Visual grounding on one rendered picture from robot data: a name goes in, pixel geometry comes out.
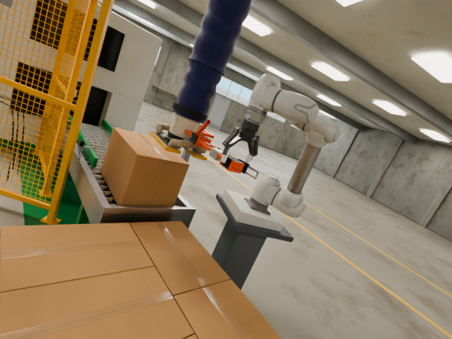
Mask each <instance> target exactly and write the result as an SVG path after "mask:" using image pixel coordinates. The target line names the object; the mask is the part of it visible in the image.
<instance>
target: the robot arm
mask: <svg viewBox="0 0 452 339"><path fill-rule="evenodd" d="M268 112H271V113H275V114H277V115H279V116H280V117H282V118H284V119H285V120H287V121H289V123H291V124H292V125H295V126H296V127H297V128H298V129H300V130H302V131H303V132H305V133H306V138H305V139H306V144H305V146H304V148H303V151H302V153H301V156H300V158H299V160H298V162H297V165H296V167H295V170H294V172H293V175H292V177H291V180H290V182H289V185H287V186H285V187H284V188H281V187H280V181H279V179H278V178H276V177H274V176H271V175H266V176H264V177H263V178H262V179H261V180H260V181H259V182H258V184H257V185H256V187H255V189H254V191H253V193H252V196H251V197H250V198H246V197H245V198H244V200H245V201H246V202H247V203H248V204H249V206H250V208H251V209H253V210H257V211H260V212H262V213H266V214H267V215H270V214H271V213H270V212H269V211H268V209H267V208H268V205H272V206H273V207H274V208H276V209H277V210H278V211H280V212H282V213H283V214H285V215H287V216H290V217H294V218H296V217H300V216H301V215H302V213H303V212H304V210H305V209H306V204H305V201H303V192H302V189H303V187H304V185H305V183H306V181H307V178H308V176H309V174H310V172H311V169H312V167H313V166H314V163H315V161H316V159H317V157H318V155H319V153H320V151H321V149H322V147H324V146H326V144H327V143H334V142H335V141H337V140H338V138H339V136H340V133H341V131H342V128H341V127H340V125H339V124H338V123H337V122H336V121H335V120H333V119H331V118H329V117H327V116H325V115H323V114H320V113H318V112H319V108H318V105H317V104H316V103H315V102H314V101H313V100H312V99H311V98H309V97H307V96H304V95H301V94H299V93H295V92H292V91H286V90H283V89H281V88H280V79H279V77H277V76H276V75H273V74H269V73H265V74H263V75H262V76H261V77H260V78H259V80H258V82H257V84H256V85H255V87H254V89H253V91H252V94H251V96H250V103H249V106H248V109H247V110H246V113H245V115H244V118H246V119H245V120H244V122H243V124H242V128H241V130H240V129H239V128H237V127H235V129H234V131H233V132H232V133H231V134H230V135H229V136H228V137H227V138H226V139H225V140H224V141H223V142H222V145H224V147H225V148H224V150H223V156H222V158H221V162H223V163H225V162H226V159H227V157H228V154H229V152H230V147H232V146H234V145H235V144H236V143H238V142H239V141H246V142H247V143H248V149H249V152H250V154H248V155H247V157H246V160H245V162H246V163H248V164H249V163H250V162H251V160H252V157H255V156H257V155H258V141H259V138H260V137H259V136H258V135H255V134H256V132H258V129H259V124H262V123H263V121H264V119H265V117H266V115H267V113H268ZM238 133H239V135H238ZM252 139H254V142H253V140H252Z"/></svg>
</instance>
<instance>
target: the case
mask: <svg viewBox="0 0 452 339"><path fill-rule="evenodd" d="M189 166H190V164H189V163H187V162H186V161H185V160H184V159H182V158H181V157H180V156H179V155H178V154H177V153H173V152H170V151H166V150H165V149H164V148H163V147H162V146H161V145H160V144H159V143H158V142H157V141H156V140H155V139H154V138H153V137H151V136H148V135H143V134H140V133H135V132H132V131H129V130H124V129H121V128H116V127H114V128H113V131H112V134H111V137H110V141H109V144H108V148H107V151H106V154H105V158H104V162H103V164H102V168H101V171H100V172H101V173H102V175H103V177H104V179H105V181H106V183H107V185H108V187H109V189H110V191H111V193H112V195H113V197H114V200H115V201H116V204H117V205H118V206H170V207H174V205H175V202H176V199H177V197H178V194H179V191H180V188H181V187H182V183H183V181H184V178H185V176H186V173H187V171H188V168H189Z"/></svg>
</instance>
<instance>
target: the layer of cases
mask: <svg viewBox="0 0 452 339"><path fill-rule="evenodd" d="M0 339H282V338H281V337H280V336H279V335H278V333H277V332H276V331H275V330H274V328H273V327H272V326H271V325H270V324H269V323H268V322H267V321H266V319H265V318H264V317H263V316H262V314H261V313H260V312H259V311H258V310H257V309H256V308H255V307H254V305H253V304H252V303H251V302H250V300H249V299H248V298H247V297H246V296H245V295H244V294H243V293H242V291H241V290H240V289H239V288H238V286H237V285H236V284H235V283H234V282H233V281H232V280H231V279H230V277H229V276H228V275H227V274H226V272H225V271H224V270H223V269H222V268H221V267H220V266H219V265H218V263H217V262H216V261H215V260H214V258H213V257H212V256H211V255H210V254H209V253H208V252H207V251H206V249H205V248H204V247H203V246H202V244H201V243H200V242H199V241H198V240H197V239H196V238H195V237H194V235H193V234H192V233H191V232H190V230H189V229H188V228H187V227H186V226H185V224H183V222H181V221H162V222H139V223H94V224H71V225H26V226H2V227H1V230H0Z"/></svg>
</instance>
